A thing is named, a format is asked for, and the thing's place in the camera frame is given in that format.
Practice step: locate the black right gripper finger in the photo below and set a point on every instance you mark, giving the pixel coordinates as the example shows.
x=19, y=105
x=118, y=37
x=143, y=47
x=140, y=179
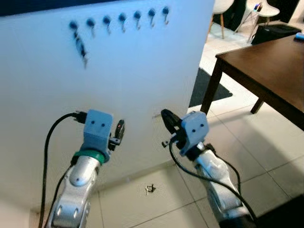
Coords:
x=167, y=121

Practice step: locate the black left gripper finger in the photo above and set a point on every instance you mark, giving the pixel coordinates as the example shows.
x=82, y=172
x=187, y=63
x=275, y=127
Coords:
x=120, y=129

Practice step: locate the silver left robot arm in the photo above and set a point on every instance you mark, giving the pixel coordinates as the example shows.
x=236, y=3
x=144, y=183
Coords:
x=78, y=178

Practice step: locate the silver hook with dark base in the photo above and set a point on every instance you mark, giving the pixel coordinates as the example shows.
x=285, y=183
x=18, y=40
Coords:
x=122, y=17
x=107, y=20
x=151, y=12
x=137, y=14
x=90, y=22
x=165, y=10
x=73, y=24

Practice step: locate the dark floor mat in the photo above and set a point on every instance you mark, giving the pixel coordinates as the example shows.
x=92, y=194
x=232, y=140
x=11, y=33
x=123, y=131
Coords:
x=204, y=90
x=285, y=216

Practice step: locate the dark brown wooden table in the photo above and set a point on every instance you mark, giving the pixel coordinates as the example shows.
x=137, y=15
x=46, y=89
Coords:
x=270, y=66

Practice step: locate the white chair wooden legs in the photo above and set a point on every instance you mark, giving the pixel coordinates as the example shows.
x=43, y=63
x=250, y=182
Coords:
x=268, y=9
x=222, y=5

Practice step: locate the small blue object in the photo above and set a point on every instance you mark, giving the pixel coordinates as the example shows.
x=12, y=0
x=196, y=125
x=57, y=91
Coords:
x=299, y=36

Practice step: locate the black bag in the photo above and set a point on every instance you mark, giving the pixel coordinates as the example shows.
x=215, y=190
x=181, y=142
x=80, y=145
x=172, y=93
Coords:
x=275, y=33

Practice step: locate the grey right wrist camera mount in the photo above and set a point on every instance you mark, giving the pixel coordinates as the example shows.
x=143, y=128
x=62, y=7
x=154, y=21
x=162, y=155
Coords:
x=194, y=127

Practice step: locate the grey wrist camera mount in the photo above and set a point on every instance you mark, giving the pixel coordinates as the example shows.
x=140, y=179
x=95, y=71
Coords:
x=194, y=127
x=97, y=126

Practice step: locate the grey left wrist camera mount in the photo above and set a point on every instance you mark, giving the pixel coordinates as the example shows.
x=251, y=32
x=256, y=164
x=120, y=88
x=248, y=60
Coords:
x=97, y=126

